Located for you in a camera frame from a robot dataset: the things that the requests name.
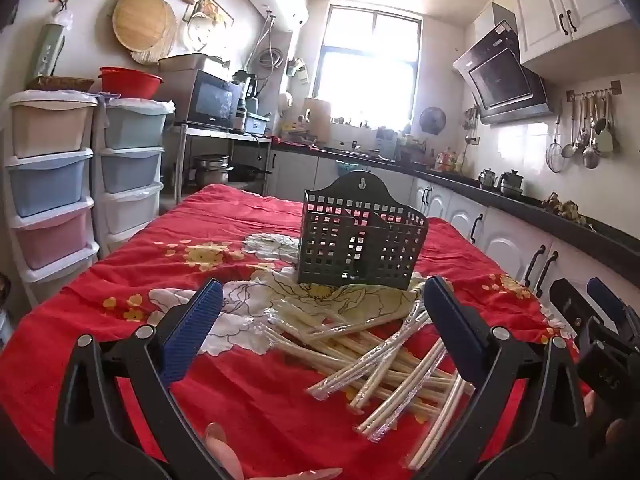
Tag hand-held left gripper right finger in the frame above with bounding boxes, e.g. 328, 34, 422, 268
415, 275, 588, 480

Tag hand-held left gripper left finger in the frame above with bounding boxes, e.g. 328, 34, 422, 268
54, 279, 224, 480

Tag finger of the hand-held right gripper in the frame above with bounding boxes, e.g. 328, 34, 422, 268
549, 279, 598, 341
587, 276, 628, 331

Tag pile of chopsticks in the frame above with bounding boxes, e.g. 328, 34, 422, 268
265, 295, 476, 471

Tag black plastic utensil basket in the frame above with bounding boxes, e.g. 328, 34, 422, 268
297, 170, 430, 291

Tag row of hanging kitchen utensils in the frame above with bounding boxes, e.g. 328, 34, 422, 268
546, 80, 624, 174

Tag person's right hand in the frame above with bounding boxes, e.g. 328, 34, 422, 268
582, 389, 628, 448

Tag person's left hand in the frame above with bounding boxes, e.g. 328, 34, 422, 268
204, 422, 343, 480

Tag black kitchen countertop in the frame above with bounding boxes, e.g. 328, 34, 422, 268
272, 139, 640, 273

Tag red floral blanket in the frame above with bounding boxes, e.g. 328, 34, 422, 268
0, 182, 591, 480

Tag white lower kitchen cabinets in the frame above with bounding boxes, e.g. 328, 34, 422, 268
269, 151, 640, 313

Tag ginger roots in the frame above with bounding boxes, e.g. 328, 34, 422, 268
542, 191, 596, 231

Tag dark metal teapot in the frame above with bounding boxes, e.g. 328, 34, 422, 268
497, 169, 525, 199

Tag steel cooking pot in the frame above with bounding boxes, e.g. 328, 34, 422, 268
192, 154, 234, 189

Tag teal-topped plastic drawer tower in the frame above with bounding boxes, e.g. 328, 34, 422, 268
92, 97, 169, 256

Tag metal rack table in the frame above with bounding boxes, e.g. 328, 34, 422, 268
174, 122, 274, 207

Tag beige-topped plastic drawer tower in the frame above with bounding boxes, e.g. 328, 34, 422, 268
5, 90, 99, 306

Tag small round fan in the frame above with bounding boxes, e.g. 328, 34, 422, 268
419, 106, 447, 136

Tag small teal container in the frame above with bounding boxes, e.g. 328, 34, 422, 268
242, 112, 271, 137

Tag black microwave oven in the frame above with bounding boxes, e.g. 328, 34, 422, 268
155, 69, 244, 132

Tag black range hood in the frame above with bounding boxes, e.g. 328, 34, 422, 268
452, 20, 556, 126

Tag beige countertop appliance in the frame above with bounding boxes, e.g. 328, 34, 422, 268
302, 97, 332, 144

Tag dark electric kettle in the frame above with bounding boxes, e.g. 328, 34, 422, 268
232, 71, 258, 102

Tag red plastic basin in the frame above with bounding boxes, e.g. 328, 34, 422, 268
98, 66, 166, 101

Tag grey plastic bin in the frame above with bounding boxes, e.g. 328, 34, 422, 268
159, 53, 226, 74

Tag woven straw tray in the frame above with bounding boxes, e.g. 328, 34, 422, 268
129, 35, 177, 66

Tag kitchen window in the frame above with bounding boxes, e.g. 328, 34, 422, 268
316, 3, 424, 129

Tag brown wicker basket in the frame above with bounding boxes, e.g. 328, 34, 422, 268
27, 76, 96, 93

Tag white hanging plate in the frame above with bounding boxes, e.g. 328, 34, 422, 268
182, 12, 221, 54

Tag green hanging bag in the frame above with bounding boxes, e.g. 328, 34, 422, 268
27, 22, 66, 81

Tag round bamboo tray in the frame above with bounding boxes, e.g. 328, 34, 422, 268
112, 0, 178, 53

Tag white upper wall cabinets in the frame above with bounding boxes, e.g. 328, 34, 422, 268
472, 0, 633, 77

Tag framed wall picture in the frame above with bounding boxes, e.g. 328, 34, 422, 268
182, 0, 235, 28

